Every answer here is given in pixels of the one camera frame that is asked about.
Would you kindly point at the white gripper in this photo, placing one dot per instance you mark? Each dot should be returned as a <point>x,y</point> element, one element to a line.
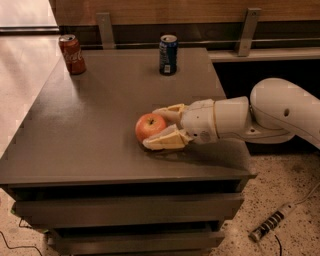
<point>199,120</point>

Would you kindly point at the red apple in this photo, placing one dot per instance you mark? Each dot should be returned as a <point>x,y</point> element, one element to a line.
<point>148,125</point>

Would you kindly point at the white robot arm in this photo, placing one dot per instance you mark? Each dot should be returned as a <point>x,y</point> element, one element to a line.
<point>275,112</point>

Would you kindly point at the blue soda can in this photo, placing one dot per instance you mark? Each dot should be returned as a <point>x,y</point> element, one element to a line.
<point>168,48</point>

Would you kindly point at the red coke can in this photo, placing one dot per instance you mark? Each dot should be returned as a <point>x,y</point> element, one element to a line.
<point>71,51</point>

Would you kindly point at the grey drawer cabinet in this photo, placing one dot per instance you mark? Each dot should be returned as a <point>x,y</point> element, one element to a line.
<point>78,142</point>

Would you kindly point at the top grey drawer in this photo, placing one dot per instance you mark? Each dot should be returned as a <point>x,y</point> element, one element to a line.
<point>133,210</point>

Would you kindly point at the grey drawer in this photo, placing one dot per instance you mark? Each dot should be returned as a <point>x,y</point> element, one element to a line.
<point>172,242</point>
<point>133,210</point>

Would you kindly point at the white power strip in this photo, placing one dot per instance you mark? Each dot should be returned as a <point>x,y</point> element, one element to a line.
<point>272,222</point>

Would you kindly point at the lower grey drawer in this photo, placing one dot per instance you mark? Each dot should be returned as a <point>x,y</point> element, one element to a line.
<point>172,242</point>

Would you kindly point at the left metal bracket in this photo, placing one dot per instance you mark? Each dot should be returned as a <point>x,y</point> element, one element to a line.
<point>106,30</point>

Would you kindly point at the metal bracket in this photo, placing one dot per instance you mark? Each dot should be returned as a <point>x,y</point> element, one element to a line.
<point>106,30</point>
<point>244,43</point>

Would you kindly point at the right metal bracket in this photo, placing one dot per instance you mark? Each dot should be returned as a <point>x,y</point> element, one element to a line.
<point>244,43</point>

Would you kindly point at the horizontal metal rail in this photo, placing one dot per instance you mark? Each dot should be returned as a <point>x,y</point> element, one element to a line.
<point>255,43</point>

